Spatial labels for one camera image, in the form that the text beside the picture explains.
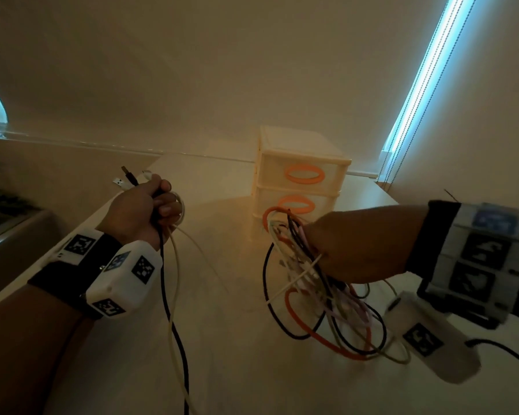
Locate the person's right hand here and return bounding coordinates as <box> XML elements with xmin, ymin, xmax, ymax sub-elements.
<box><xmin>300</xmin><ymin>205</ymin><xmax>429</xmax><ymax>285</ymax></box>

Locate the person's left hand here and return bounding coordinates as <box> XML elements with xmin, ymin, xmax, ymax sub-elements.
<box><xmin>96</xmin><ymin>173</ymin><xmax>185</xmax><ymax>251</ymax></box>

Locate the bundle of cables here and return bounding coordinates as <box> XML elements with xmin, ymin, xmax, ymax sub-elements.
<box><xmin>120</xmin><ymin>165</ymin><xmax>192</xmax><ymax>415</ymax></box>

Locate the pile of cables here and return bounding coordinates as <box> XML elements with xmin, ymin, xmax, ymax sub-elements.
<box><xmin>261</xmin><ymin>206</ymin><xmax>412</xmax><ymax>364</ymax></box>

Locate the cream three-drawer organiser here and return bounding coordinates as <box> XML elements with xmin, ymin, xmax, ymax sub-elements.
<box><xmin>250</xmin><ymin>124</ymin><xmax>352</xmax><ymax>243</ymax></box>

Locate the person's left forearm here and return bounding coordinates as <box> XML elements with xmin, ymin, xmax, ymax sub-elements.
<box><xmin>0</xmin><ymin>285</ymin><xmax>96</xmax><ymax>415</ymax></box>

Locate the bright narrow window strip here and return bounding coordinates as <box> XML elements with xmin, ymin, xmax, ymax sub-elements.
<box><xmin>378</xmin><ymin>0</ymin><xmax>480</xmax><ymax>184</ymax></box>

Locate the thin black right camera wire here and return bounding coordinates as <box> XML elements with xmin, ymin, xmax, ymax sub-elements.
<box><xmin>464</xmin><ymin>338</ymin><xmax>519</xmax><ymax>378</ymax></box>

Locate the beaded blind pull chain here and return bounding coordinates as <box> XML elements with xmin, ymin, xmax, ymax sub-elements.
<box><xmin>378</xmin><ymin>0</ymin><xmax>479</xmax><ymax>186</ymax></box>

